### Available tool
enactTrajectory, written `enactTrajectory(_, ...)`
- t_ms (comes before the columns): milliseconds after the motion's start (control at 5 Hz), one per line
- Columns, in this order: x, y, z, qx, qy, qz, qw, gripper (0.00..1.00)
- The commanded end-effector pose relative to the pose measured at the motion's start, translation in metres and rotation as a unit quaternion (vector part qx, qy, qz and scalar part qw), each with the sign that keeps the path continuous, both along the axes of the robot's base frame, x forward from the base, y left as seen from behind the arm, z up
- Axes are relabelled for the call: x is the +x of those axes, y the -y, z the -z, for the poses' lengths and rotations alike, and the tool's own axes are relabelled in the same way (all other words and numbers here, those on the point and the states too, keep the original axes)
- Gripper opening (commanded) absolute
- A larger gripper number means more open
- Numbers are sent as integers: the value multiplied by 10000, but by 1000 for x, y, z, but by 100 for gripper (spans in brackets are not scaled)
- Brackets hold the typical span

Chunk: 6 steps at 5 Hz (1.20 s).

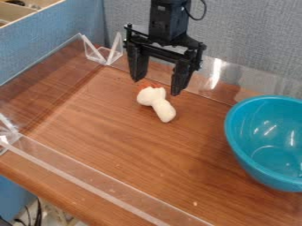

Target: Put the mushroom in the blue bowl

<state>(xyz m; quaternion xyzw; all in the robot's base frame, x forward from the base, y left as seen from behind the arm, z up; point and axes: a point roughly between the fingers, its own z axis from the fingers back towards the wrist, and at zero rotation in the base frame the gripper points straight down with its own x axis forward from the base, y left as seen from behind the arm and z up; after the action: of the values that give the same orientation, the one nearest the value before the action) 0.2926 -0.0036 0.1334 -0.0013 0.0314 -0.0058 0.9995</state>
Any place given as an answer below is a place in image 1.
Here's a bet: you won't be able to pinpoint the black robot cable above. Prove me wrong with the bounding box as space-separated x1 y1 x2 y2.
183 0 207 21

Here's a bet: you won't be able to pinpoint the clear acrylic barrier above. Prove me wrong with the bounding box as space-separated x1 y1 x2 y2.
0 33 84 86
0 113 213 226
116 32 302 107

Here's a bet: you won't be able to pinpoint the clear acrylic corner bracket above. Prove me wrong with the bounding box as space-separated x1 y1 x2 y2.
80 33 124 65

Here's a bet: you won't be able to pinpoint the clear acrylic front barrier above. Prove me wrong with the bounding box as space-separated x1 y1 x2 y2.
0 113 213 226

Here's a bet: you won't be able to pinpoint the clear acrylic back barrier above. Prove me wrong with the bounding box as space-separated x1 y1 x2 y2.
116 32 302 107

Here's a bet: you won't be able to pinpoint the clear acrylic left barrier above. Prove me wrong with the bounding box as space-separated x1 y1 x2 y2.
0 33 84 86

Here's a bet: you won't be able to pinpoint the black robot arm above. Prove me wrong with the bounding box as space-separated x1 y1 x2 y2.
124 0 206 96

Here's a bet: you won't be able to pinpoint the wooden shelf box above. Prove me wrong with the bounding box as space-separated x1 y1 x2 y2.
0 0 66 29

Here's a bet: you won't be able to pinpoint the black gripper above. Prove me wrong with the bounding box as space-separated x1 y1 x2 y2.
124 24 206 96

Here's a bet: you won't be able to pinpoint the white plush mushroom toy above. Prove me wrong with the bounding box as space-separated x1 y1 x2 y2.
136 82 177 123

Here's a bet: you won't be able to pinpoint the black floor cables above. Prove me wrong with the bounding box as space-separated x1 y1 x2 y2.
0 197 46 226

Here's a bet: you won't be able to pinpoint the blue plastic bowl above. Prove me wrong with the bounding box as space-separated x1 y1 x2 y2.
225 95 302 192

